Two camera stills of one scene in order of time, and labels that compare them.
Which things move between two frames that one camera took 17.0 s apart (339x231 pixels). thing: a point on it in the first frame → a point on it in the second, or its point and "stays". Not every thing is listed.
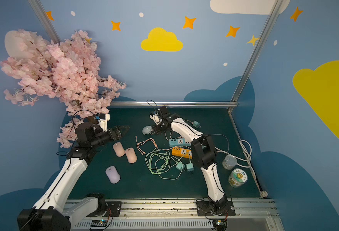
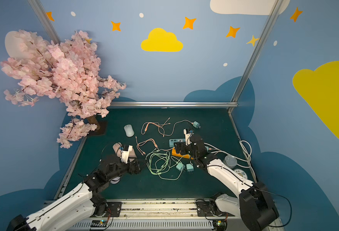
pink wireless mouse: x=119 y=149 stays
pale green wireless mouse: x=146 y=130 → x=129 y=130
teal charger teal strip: x=196 y=124 stays
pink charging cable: x=143 y=142 stays
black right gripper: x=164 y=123 → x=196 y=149
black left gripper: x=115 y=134 → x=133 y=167
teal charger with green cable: x=179 y=165 stays
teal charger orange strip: x=189 y=167 stays
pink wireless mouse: x=131 y=155 stays
